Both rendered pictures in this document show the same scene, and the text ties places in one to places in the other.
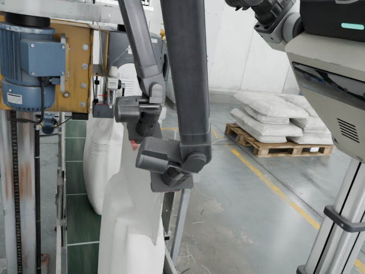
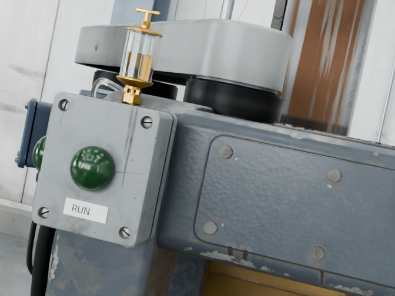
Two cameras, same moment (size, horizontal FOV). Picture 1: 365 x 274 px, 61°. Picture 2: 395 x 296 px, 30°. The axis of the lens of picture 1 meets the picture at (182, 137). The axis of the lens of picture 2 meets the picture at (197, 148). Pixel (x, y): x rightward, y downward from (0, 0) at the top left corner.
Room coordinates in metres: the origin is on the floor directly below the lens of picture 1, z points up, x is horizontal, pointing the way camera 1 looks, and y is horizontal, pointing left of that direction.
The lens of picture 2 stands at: (1.63, -0.29, 1.34)
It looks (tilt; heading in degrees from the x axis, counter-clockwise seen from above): 3 degrees down; 126
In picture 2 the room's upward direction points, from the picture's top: 11 degrees clockwise
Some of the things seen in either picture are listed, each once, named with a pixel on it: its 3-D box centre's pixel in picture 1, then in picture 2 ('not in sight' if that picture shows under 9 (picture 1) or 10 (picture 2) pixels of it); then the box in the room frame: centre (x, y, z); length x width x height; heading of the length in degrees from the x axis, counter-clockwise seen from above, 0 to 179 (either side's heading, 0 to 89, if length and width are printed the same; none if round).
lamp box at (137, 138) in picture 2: not in sight; (106, 167); (1.29, 0.09, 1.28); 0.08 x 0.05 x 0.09; 23
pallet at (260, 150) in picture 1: (277, 138); not in sight; (4.08, -1.29, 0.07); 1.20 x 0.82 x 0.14; 115
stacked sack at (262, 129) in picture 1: (273, 126); not in sight; (3.77, -1.11, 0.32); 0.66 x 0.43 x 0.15; 115
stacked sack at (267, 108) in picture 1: (279, 109); not in sight; (3.77, -1.12, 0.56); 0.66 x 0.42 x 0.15; 113
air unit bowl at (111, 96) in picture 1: (111, 97); not in sight; (1.12, 0.29, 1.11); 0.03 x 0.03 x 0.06
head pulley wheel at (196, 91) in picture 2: (128, 28); (233, 101); (1.26, 0.27, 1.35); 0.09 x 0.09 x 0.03
